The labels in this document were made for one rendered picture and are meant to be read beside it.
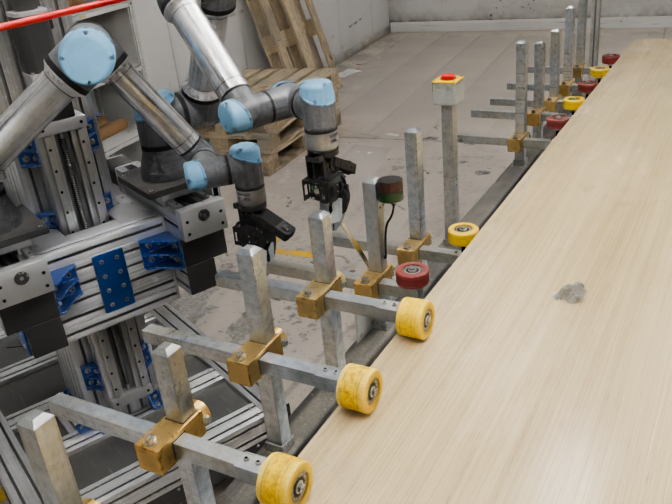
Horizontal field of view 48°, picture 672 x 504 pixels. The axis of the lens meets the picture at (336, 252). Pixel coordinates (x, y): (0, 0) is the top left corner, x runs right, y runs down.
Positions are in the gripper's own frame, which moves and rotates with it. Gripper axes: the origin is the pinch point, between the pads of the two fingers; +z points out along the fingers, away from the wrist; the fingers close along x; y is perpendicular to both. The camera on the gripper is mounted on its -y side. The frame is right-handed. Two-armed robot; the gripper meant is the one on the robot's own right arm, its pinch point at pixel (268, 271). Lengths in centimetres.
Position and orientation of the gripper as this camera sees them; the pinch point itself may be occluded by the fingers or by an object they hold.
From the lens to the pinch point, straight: 201.2
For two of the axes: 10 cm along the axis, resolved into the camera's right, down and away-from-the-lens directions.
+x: -4.8, 4.3, -7.7
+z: 0.8, 8.9, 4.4
